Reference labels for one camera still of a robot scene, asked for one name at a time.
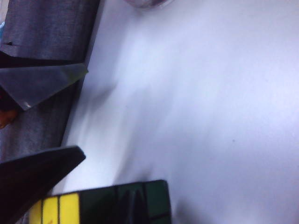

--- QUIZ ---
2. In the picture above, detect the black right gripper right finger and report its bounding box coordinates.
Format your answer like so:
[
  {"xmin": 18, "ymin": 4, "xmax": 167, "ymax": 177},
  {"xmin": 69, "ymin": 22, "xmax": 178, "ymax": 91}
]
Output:
[{"xmin": 133, "ymin": 187, "xmax": 152, "ymax": 224}]

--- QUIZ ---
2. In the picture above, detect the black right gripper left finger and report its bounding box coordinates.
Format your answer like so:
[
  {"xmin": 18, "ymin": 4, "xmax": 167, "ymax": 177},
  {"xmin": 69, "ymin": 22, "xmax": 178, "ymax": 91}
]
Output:
[{"xmin": 109, "ymin": 187, "xmax": 135, "ymax": 224}]

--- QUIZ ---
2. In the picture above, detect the Rubik's cube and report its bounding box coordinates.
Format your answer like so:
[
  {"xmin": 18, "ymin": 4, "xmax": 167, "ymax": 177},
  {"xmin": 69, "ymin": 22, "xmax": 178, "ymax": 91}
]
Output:
[{"xmin": 22, "ymin": 179, "xmax": 172, "ymax": 224}]

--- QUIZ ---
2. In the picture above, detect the black wedge-shaped part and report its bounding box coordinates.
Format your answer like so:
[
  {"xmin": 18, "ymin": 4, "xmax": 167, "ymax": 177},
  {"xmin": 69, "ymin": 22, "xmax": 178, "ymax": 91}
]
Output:
[{"xmin": 0, "ymin": 145, "xmax": 86, "ymax": 224}]

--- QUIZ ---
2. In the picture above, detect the orange toy pineapple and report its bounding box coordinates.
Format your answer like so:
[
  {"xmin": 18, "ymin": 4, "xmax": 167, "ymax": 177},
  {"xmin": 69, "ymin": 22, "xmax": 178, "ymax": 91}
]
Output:
[{"xmin": 0, "ymin": 108, "xmax": 18, "ymax": 130}]

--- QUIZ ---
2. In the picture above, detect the grey fabric laptop sleeve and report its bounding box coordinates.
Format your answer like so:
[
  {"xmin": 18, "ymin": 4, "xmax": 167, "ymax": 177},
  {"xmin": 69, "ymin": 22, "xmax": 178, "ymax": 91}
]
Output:
[{"xmin": 0, "ymin": 0, "xmax": 102, "ymax": 162}]

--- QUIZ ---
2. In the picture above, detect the clear printed drinking glass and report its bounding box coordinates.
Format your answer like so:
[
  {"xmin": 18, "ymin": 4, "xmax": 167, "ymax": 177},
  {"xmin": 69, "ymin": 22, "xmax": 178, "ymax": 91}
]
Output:
[{"xmin": 122, "ymin": 0, "xmax": 175, "ymax": 10}]

